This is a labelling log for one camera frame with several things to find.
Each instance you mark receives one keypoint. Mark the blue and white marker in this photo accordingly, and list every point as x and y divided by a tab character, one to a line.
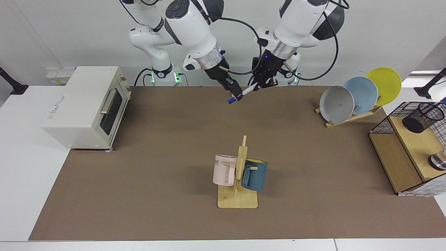
245	91

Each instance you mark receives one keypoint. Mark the black mesh pen holder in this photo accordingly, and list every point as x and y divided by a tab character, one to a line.
414	123

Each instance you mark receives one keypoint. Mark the grey plate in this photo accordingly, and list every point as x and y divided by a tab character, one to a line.
336	104

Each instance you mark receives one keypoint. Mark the pink mug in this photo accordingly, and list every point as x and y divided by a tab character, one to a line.
223	170

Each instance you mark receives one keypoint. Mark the dark teal mug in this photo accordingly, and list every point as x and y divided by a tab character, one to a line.
256	177

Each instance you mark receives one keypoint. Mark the light blue plate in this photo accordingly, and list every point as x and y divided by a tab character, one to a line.
364	92

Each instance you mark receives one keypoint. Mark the wooden plate rack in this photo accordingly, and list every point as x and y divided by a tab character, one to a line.
362	114

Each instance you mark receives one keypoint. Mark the brown table cloth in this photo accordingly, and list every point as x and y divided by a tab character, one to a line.
156	157

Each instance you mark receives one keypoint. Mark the wooden mug stand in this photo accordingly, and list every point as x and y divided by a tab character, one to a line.
240	202

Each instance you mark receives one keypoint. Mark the yellow plate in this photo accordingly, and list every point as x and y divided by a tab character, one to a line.
386	82

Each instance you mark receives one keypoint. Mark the pale toaster oven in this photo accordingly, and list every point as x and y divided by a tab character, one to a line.
76	104

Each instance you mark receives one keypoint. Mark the black clamp stand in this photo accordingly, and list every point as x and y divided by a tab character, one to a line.
428	87
14	87

